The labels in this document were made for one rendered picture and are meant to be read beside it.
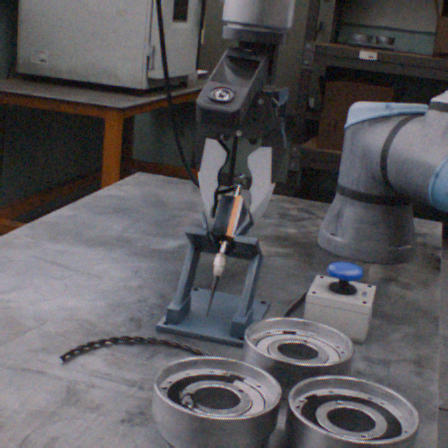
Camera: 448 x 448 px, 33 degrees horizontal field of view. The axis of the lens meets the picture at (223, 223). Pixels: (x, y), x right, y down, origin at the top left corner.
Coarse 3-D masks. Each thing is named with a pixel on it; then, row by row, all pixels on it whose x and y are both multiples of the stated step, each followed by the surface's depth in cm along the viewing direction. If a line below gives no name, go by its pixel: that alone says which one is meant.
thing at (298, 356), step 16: (272, 320) 76; (288, 320) 77; (304, 320) 77; (256, 336) 75; (320, 336) 76; (336, 336) 75; (256, 352) 69; (272, 352) 72; (288, 352) 75; (304, 352) 75; (320, 352) 73; (352, 352) 71; (272, 368) 68; (288, 368) 68; (304, 368) 67; (320, 368) 68; (336, 368) 68; (288, 384) 68
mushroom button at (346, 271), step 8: (336, 264) 85; (344, 264) 85; (352, 264) 85; (328, 272) 85; (336, 272) 83; (344, 272) 83; (352, 272) 83; (360, 272) 84; (344, 280) 84; (352, 280) 83; (344, 288) 85
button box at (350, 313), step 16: (320, 288) 85; (336, 288) 85; (352, 288) 85; (368, 288) 87; (320, 304) 83; (336, 304) 82; (352, 304) 82; (368, 304) 82; (320, 320) 83; (336, 320) 83; (352, 320) 82; (368, 320) 83; (352, 336) 83
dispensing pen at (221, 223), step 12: (240, 180) 85; (240, 192) 85; (228, 204) 83; (216, 216) 83; (228, 216) 82; (216, 228) 82; (228, 228) 82; (216, 240) 84; (228, 240) 83; (228, 252) 83; (216, 264) 82; (216, 276) 82
